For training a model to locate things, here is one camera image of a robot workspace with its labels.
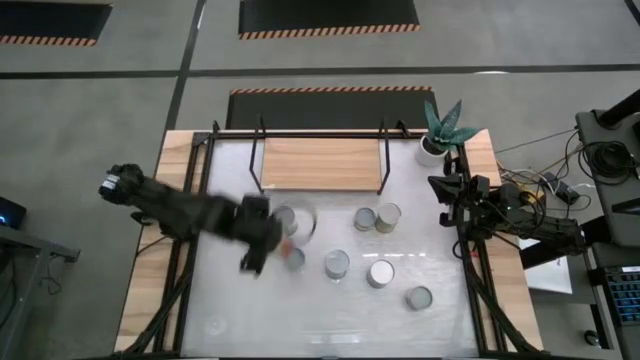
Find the black device blue light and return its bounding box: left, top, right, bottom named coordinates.
left=0, top=195, right=27, bottom=230

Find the yellow label tin can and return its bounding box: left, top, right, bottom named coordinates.
left=273, top=203, right=300, bottom=237

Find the short silver tin can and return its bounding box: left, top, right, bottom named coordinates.
left=353, top=206, right=378, bottom=233
left=284, top=247, right=308, bottom=274

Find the wooden shelf black metal frame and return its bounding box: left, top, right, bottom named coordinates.
left=248, top=114, right=412, bottom=197

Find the white paper sheet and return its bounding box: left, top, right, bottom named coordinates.
left=514, top=234, right=574, bottom=295

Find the white lid tin can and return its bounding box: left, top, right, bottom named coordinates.
left=366, top=258, right=397, bottom=290

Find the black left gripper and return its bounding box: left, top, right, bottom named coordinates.
left=235, top=193, right=284, bottom=277

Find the grey keyboard desk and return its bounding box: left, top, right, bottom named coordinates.
left=582, top=242, right=640, bottom=360

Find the black power adapter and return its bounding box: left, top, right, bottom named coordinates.
left=542, top=172, right=581, bottom=204

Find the black floor mat striped edge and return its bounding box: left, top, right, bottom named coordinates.
left=0, top=0, right=114, bottom=48
left=225, top=85, right=441, bottom=132
left=237, top=0, right=422, bottom=41

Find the black desk beam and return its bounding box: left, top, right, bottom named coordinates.
left=519, top=243, right=616, bottom=270

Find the grey metal side table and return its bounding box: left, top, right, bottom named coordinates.
left=0, top=224, right=81, bottom=360

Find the beige label tin can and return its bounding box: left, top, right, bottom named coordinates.
left=374, top=201, right=403, bottom=235

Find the coiled black cable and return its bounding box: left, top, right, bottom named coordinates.
left=578, top=140, right=640, bottom=186

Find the white table cover sheet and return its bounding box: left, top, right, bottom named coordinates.
left=179, top=137, right=481, bottom=359

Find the grey side desk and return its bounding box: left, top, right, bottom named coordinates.
left=574, top=109, right=640, bottom=249

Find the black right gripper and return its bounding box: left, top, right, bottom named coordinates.
left=428, top=174, right=501, bottom=227

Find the orange and white label can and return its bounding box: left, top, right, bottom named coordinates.
left=405, top=284, right=434, bottom=312

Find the flat black device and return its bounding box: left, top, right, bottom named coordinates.
left=612, top=197, right=640, bottom=216

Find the succulent plant in white pot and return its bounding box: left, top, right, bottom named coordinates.
left=413, top=98, right=482, bottom=169

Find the backlit black keyboard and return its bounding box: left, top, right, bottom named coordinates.
left=602, top=264, right=640, bottom=329

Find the teal label tin can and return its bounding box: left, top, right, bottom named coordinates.
left=324, top=248, right=351, bottom=282

